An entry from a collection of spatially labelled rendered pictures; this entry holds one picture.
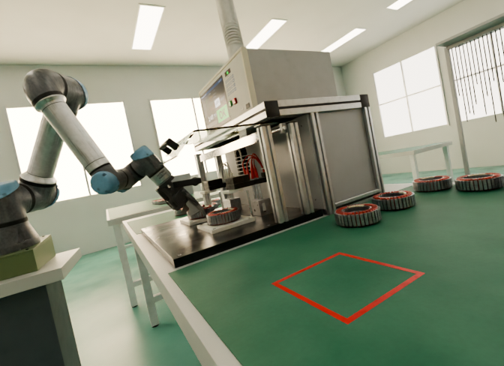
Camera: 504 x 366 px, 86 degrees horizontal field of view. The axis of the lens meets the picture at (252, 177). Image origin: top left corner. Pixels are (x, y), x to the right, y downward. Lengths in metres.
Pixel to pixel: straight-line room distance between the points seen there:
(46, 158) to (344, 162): 1.08
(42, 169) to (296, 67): 1.01
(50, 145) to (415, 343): 1.20
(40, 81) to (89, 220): 4.59
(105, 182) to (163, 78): 5.24
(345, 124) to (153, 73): 5.40
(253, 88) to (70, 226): 4.99
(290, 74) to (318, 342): 0.84
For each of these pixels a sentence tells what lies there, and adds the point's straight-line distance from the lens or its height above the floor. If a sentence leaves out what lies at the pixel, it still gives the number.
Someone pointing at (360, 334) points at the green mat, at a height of 0.75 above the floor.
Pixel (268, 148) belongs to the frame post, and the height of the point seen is 0.99.
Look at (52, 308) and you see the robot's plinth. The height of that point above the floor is 0.60.
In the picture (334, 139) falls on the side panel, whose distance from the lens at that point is 0.93.
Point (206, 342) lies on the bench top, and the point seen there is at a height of 0.75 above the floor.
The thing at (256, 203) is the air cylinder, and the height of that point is 0.81.
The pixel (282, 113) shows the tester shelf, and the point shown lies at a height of 1.08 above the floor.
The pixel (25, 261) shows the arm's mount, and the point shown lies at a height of 0.79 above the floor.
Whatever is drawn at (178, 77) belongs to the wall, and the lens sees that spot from 6.21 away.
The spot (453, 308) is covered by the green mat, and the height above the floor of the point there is 0.75.
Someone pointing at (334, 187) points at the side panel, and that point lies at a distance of 0.91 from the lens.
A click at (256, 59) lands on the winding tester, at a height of 1.28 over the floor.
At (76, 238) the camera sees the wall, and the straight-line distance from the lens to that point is 5.63.
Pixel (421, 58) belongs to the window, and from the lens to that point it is 7.69.
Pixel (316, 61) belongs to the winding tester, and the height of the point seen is 1.28.
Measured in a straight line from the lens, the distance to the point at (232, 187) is 0.91.
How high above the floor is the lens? 0.95
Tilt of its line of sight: 2 degrees down
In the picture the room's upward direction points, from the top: 11 degrees counter-clockwise
